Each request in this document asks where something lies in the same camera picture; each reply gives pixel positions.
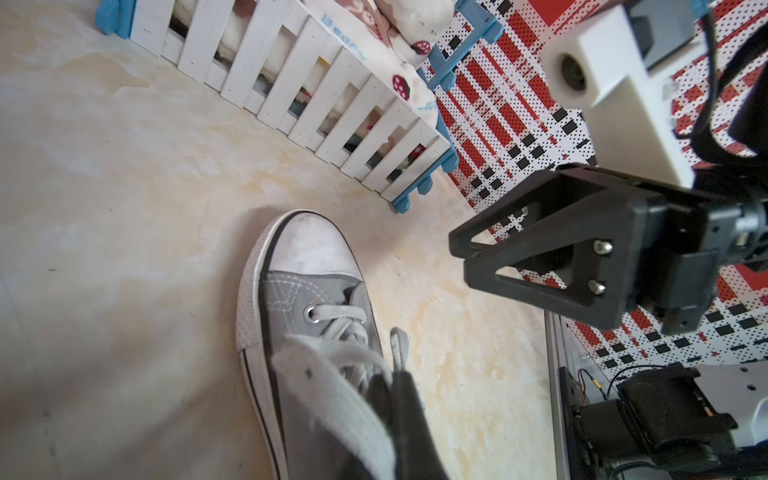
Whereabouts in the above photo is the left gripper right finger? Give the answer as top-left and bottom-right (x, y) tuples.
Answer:
(390, 371), (448, 480)

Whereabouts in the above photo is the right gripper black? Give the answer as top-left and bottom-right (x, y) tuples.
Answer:
(449, 165), (767, 335)

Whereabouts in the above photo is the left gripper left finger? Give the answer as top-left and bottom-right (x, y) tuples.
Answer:
(338, 375), (396, 479)

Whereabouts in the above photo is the grey shoelace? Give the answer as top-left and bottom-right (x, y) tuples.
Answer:
(269, 302), (412, 480)

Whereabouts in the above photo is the grey canvas sneaker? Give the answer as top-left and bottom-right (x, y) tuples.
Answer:
(235, 208), (433, 480)

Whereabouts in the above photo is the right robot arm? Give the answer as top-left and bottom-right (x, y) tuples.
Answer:
(449, 1), (767, 479)

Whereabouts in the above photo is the white blue toy crib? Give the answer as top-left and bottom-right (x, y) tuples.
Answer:
(95, 1), (504, 213)

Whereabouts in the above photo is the bear print blanket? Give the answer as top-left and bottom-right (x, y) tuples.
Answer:
(304, 0), (457, 127)

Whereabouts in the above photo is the aluminium front rail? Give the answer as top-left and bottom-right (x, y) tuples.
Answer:
(544, 310), (571, 480)

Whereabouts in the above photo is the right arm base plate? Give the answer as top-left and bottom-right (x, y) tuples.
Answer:
(560, 368), (607, 480)

